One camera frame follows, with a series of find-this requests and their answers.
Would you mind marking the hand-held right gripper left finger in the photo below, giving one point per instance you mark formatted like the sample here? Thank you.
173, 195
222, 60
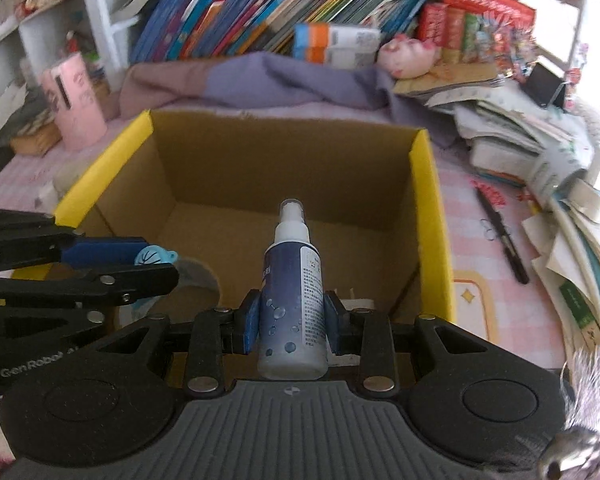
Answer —
252, 321

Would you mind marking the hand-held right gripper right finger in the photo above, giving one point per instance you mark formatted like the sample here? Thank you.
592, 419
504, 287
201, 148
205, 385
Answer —
332, 326

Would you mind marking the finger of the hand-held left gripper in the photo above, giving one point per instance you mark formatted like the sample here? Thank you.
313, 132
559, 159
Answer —
130, 282
100, 251

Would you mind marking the light blue plastic trinket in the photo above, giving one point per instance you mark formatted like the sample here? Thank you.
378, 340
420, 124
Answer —
152, 255

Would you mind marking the dark blue spray bottle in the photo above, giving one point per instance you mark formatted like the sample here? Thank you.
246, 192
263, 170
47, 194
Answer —
292, 310

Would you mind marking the yellow cardboard box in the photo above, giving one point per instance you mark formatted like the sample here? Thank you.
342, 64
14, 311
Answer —
280, 160

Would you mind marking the pink cylindrical container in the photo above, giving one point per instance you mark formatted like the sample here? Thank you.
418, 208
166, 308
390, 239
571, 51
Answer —
75, 110

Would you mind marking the white paper sheet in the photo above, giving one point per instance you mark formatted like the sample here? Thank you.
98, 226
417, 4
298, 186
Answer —
357, 304

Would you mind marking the wooden chessboard box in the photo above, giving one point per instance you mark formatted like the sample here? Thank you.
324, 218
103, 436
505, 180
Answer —
35, 142

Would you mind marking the black pen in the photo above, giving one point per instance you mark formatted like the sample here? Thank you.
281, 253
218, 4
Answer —
505, 245

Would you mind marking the purple and mauve cloth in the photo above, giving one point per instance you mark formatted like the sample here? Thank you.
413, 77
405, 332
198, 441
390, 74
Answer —
260, 80

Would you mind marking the white desk shelf unit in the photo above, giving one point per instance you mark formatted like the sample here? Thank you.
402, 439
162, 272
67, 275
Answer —
100, 10

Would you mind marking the messy pile of workbooks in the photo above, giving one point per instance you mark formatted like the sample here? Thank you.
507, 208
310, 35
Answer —
570, 240

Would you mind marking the row of colourful books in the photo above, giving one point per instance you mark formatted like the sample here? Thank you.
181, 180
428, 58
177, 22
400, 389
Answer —
230, 20

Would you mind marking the grey furry cloth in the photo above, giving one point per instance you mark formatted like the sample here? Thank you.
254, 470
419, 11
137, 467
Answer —
595, 380

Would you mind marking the orange and white box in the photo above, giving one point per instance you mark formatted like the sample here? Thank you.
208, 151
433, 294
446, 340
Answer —
345, 35
340, 56

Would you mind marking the brown cardboard sheet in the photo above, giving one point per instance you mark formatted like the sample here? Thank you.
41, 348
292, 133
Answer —
455, 77

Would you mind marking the pink pig plush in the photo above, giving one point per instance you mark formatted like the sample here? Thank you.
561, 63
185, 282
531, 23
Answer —
410, 57

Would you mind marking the black phone stand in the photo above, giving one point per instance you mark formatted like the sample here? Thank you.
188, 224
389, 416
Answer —
542, 85

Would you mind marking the red boxed book set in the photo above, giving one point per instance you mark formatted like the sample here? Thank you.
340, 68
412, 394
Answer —
480, 15

